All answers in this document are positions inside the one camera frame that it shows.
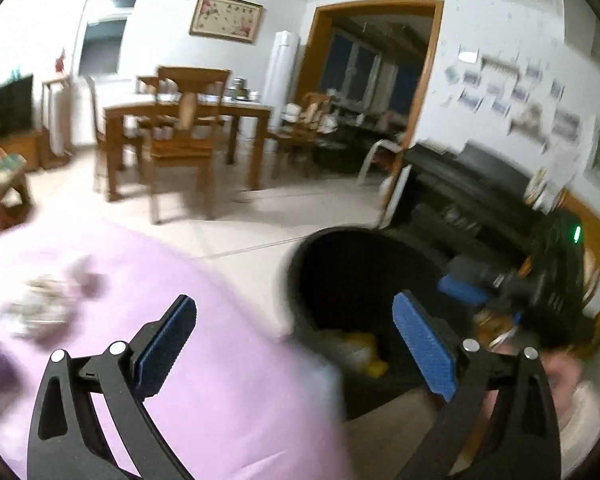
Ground black round trash bin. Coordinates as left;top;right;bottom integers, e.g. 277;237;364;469
285;226;481;421

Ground wooden coffee table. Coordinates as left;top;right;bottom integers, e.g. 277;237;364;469
0;145;33;241

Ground wooden dining table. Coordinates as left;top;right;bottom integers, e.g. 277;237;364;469
102;95;273;201

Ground person's right hand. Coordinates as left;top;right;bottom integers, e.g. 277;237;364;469
542;351;600;411

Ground black piano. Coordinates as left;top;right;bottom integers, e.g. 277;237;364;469
395;140;541;256

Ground wood-framed interior window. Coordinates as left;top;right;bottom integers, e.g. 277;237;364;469
77;0;145;78

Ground brown snack wrapper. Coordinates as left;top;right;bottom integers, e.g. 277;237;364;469
472;307;520;351

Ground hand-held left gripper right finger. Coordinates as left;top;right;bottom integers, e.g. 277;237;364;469
392;290;562;480

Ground metal pots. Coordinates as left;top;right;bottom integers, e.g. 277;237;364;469
227;77;261;101

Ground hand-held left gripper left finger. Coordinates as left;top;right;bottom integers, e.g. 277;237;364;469
27;294;197;480

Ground purple tablecloth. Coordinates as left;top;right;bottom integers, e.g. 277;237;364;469
0;220;356;480

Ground framed floral picture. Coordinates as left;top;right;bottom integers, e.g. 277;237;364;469
189;0;264;44

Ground black flat television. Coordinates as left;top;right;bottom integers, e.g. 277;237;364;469
0;74;35;141

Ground white bentwood chair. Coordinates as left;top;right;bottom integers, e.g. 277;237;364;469
357;140;403;183

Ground person's right forearm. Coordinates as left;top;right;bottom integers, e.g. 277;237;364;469
557;385;600;466

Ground tall wooden side stand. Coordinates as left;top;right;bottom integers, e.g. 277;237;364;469
41;76;76;168

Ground crumpled silver wrapper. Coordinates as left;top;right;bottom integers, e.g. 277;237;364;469
0;275;76;341

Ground group of wall photos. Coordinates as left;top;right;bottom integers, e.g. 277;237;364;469
442;47;581;151

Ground white standing air conditioner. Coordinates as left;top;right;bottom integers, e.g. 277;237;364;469
260;31;301;141

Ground white leaning board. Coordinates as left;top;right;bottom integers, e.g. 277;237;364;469
377;165;413;228

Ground wooden doorway frame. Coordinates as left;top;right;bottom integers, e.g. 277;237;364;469
292;0;445;151

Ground wooden television stand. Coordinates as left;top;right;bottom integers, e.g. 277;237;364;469
0;130;46;171

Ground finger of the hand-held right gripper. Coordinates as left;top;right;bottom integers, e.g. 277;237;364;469
437;255;511;308

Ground yellow wrapper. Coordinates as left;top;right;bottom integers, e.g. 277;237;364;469
330;330;388;378

